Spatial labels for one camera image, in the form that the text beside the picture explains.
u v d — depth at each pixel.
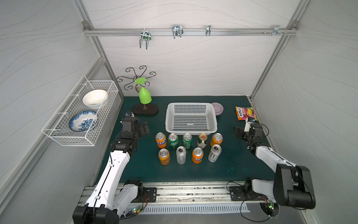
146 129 0.72
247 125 0.81
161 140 0.84
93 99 0.77
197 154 0.78
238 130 0.82
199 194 0.75
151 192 0.74
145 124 0.72
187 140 0.84
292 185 0.44
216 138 0.85
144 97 0.93
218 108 1.09
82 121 0.65
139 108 1.11
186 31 0.80
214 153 0.77
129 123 0.56
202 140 0.84
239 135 0.81
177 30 0.76
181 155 0.75
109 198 0.40
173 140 0.84
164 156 0.78
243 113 1.07
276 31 0.77
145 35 0.78
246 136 0.77
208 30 0.79
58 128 0.57
